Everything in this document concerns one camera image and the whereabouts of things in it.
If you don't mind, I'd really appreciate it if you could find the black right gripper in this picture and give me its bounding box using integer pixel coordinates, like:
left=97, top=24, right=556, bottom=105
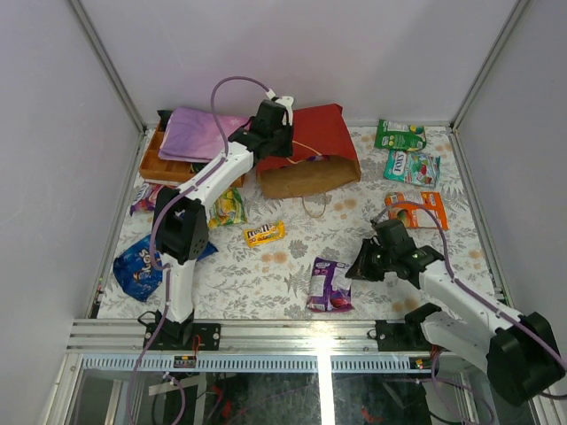
left=345, top=238, right=395, bottom=282

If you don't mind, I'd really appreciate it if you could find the purple white candy bag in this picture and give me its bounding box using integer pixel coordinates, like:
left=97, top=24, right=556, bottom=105
left=306, top=257, right=353, bottom=313

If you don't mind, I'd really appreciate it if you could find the red paper bag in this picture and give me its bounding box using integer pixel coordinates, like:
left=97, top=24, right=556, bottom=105
left=256, top=104, right=361, bottom=199

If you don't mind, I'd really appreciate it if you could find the orange snack packet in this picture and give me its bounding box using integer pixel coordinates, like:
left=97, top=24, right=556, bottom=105
left=384, top=190, right=449, bottom=230

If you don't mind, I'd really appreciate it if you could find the yellow green Fox's candy bag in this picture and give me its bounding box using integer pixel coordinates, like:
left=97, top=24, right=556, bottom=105
left=208, top=188, right=247, bottom=229

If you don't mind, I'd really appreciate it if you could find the yellow M&M's packet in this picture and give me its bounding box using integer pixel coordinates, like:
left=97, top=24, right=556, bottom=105
left=243, top=220, right=286, bottom=248

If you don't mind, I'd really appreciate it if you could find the teal Fox's candy bag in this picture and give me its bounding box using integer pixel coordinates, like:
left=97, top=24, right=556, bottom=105
left=384, top=151, right=441, bottom=189

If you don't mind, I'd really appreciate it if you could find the green candy packet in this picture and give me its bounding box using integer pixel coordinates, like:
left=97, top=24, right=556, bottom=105
left=374, top=120, right=427, bottom=152

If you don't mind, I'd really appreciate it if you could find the pink purple Fox's candy bag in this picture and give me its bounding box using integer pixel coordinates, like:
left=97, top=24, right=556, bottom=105
left=128, top=182, right=163, bottom=216

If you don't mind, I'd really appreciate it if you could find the blue Oreo snack bag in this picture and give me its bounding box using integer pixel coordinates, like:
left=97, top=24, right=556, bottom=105
left=113, top=235, right=218, bottom=302

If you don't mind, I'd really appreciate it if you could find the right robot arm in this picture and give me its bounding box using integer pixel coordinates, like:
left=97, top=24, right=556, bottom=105
left=346, top=220, right=566, bottom=406

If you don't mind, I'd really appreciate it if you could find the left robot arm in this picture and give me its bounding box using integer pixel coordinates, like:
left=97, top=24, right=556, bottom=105
left=150, top=96, right=294, bottom=350

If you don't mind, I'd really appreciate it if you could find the dark patterned cloth at back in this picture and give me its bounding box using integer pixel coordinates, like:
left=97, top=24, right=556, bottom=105
left=157, top=110, right=173, bottom=128

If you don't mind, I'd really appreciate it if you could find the wooden compartment tray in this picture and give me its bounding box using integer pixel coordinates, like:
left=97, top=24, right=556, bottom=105
left=138, top=121, right=247, bottom=188

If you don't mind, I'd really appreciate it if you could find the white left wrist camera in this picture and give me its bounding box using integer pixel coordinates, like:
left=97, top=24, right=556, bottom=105
left=266, top=89, right=295, bottom=127

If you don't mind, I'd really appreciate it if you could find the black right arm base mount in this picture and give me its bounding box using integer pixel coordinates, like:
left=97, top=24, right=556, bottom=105
left=367, top=320, right=433, bottom=352

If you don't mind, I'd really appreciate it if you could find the aluminium front rail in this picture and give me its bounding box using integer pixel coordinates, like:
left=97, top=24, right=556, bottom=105
left=66, top=319, right=544, bottom=356

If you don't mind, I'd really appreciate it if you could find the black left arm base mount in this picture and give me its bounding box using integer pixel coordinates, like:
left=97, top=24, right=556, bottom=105
left=137, top=311, right=221, bottom=352

